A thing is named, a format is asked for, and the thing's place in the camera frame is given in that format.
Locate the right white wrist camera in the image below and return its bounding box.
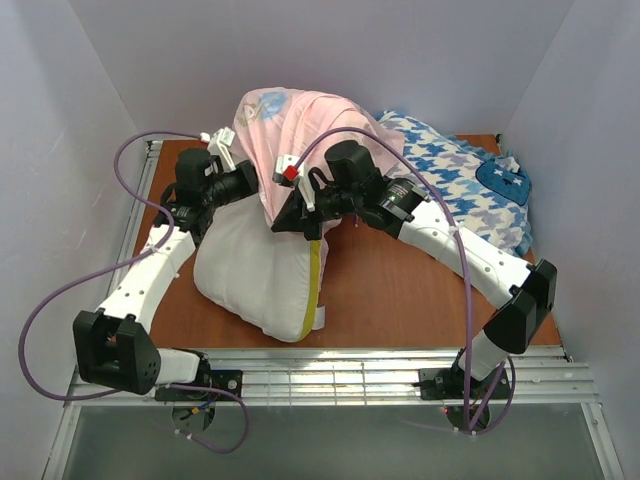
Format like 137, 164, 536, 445
272, 154, 316, 212

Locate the aluminium left side rail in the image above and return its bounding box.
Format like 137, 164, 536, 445
109, 134, 163, 293

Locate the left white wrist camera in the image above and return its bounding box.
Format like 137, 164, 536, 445
199, 127, 236, 173

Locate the aluminium rail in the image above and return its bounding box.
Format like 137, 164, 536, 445
63, 344, 600, 407
109, 134, 163, 293

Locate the white pillow yellow edge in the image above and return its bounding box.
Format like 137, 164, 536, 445
194, 196, 329, 343

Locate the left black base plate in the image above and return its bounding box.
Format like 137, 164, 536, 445
154, 370, 244, 403

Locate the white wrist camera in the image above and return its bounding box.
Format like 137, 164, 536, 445
199, 127, 236, 173
272, 154, 316, 212

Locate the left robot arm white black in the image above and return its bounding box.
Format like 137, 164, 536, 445
73, 148, 258, 395

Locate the blue white houndstooth pillow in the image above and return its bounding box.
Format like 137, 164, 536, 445
377, 111, 532, 257

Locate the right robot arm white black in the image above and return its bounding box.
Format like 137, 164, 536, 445
272, 140, 557, 389

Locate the aluminium front rail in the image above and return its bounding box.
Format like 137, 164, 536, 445
63, 344, 600, 407

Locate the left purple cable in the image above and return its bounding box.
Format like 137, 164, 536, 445
18, 130, 250, 454

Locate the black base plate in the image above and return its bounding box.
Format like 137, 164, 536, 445
412, 368, 498, 400
154, 370, 244, 403

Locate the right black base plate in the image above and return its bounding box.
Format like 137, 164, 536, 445
412, 368, 498, 400

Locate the pink pillowcase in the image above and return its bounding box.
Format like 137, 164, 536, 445
232, 88, 405, 256

